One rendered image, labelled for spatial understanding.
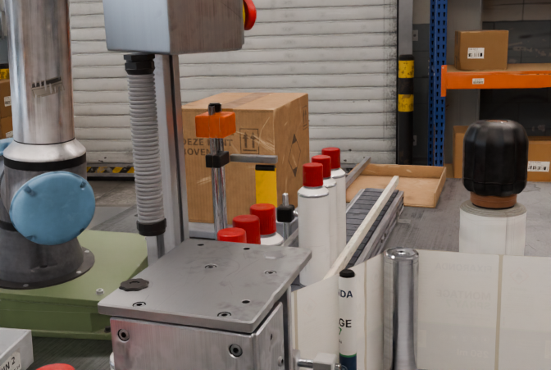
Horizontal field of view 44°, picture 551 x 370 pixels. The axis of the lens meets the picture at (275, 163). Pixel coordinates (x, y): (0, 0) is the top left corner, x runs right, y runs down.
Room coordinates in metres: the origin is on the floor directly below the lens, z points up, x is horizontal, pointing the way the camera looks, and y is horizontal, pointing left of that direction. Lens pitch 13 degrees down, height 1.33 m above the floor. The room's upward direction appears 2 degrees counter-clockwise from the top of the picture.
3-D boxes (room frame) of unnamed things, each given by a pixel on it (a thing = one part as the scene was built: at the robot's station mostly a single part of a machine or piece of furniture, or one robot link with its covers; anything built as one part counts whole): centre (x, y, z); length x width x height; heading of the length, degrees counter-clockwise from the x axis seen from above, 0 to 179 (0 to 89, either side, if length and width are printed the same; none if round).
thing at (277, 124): (1.65, 0.07, 0.99); 0.30 x 0.24 x 0.27; 162
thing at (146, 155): (0.77, 0.15, 1.18); 0.04 x 0.04 x 0.21
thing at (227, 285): (0.46, 0.05, 1.14); 0.14 x 0.11 x 0.01; 161
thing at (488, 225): (0.88, -0.29, 1.03); 0.09 x 0.09 x 0.30
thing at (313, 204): (1.07, -0.06, 0.98); 0.05 x 0.05 x 0.20
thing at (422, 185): (1.84, -0.33, 0.85); 0.30 x 0.26 x 0.04; 161
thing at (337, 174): (1.19, -0.10, 0.98); 0.05 x 0.05 x 0.20
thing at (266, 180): (0.90, 0.01, 1.09); 0.03 x 0.01 x 0.06; 71
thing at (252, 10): (0.82, 0.03, 1.33); 0.04 x 0.03 x 0.04; 36
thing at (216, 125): (0.90, 0.05, 1.05); 0.10 x 0.04 x 0.33; 71
